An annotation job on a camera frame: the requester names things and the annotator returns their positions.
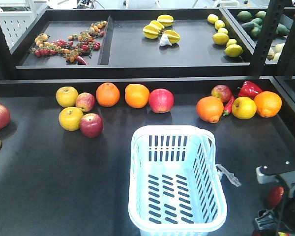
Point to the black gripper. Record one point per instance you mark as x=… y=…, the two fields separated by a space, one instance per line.
x=280 y=220

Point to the light blue plastic basket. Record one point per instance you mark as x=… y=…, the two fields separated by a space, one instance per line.
x=174 y=187

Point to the clear plastic tag strip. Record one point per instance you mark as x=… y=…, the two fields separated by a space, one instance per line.
x=222 y=171

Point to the orange far right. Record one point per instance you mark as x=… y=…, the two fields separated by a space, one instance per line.
x=268 y=104

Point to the yellow apple right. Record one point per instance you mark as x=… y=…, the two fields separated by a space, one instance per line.
x=244 y=108

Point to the red chili pepper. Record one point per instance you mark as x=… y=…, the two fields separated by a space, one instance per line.
x=228 y=107

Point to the orange right group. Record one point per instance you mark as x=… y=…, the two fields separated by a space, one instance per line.
x=210 y=109

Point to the red bell pepper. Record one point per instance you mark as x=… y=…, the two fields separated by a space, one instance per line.
x=249 y=89

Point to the red green apple right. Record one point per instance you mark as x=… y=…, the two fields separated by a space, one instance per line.
x=223 y=92

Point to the yellow lemons row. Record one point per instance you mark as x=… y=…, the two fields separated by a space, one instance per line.
x=221 y=37

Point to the black upper display tray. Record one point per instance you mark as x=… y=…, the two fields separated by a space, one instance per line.
x=126 y=53

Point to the green avocado pile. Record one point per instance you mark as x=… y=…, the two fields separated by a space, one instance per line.
x=252 y=24

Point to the white garlic bulb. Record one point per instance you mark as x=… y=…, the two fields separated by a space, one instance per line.
x=164 y=41

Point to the red apple beside yellow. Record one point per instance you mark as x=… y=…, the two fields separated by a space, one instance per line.
x=91 y=125

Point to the orange left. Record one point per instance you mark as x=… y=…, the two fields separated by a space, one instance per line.
x=107 y=94

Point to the yellow starfruit pile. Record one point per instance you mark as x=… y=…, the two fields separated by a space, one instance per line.
x=157 y=27

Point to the small pink apple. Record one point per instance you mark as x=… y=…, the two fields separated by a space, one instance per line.
x=85 y=102

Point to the black wooden produce stand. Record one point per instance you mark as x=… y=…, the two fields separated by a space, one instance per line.
x=60 y=183

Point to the yellow apple front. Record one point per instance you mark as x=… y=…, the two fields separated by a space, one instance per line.
x=70 y=117

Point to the yellow apple back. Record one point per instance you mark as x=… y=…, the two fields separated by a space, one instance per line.
x=66 y=96

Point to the cherry tomato vines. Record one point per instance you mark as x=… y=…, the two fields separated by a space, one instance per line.
x=74 y=48

